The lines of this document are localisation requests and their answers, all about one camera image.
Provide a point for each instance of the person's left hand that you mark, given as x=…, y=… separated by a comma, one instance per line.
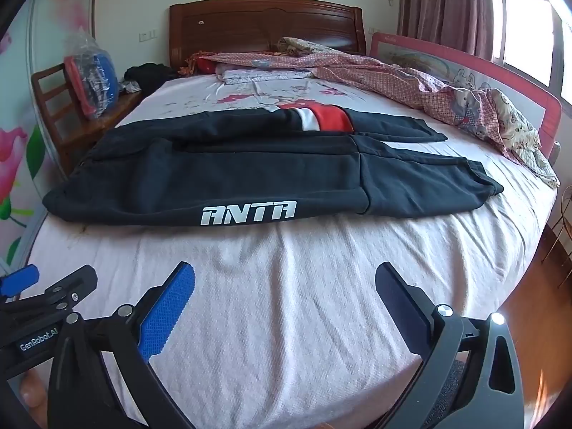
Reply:
x=30, y=386

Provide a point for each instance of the wooden chair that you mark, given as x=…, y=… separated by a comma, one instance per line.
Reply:
x=58, y=116

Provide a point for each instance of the floral wardrobe door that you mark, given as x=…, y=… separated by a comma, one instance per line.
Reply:
x=18, y=152

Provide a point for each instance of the grey patterned cloth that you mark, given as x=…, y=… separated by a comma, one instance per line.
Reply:
x=130, y=87

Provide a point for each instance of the pink curtain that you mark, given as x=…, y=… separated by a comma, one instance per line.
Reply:
x=447, y=4

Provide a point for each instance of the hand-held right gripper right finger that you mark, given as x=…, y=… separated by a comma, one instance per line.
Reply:
x=402, y=308

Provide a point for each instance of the thin metal frame stand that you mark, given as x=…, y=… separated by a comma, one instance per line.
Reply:
x=564, y=228

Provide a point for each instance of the wooden headboard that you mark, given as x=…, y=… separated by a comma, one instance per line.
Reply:
x=263, y=27

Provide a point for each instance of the window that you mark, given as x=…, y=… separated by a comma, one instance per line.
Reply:
x=531, y=27

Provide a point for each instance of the pink bed guard rail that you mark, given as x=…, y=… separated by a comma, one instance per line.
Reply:
x=447, y=62

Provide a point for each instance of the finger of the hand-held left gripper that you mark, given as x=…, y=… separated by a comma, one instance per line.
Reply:
x=18, y=279
x=76, y=281

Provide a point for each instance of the white wall socket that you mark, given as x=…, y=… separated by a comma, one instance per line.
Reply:
x=148, y=35

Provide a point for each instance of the black clothing heap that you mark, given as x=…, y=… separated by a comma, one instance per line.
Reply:
x=149, y=75

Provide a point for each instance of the red checked quilt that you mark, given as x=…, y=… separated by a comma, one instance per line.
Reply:
x=380, y=76

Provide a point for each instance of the bed with floral sheet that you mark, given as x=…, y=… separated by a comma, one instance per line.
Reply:
x=290, y=277

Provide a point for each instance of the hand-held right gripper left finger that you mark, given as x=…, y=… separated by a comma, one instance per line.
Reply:
x=172, y=308

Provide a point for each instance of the black pants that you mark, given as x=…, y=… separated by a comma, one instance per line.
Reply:
x=178, y=174

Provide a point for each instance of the red fringed pillow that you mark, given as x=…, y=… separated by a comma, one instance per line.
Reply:
x=203, y=63

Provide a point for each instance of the plastic bag of clothes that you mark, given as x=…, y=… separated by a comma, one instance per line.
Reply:
x=96, y=80

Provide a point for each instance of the folded pink floral sheet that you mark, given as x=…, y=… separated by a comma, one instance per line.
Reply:
x=259, y=73

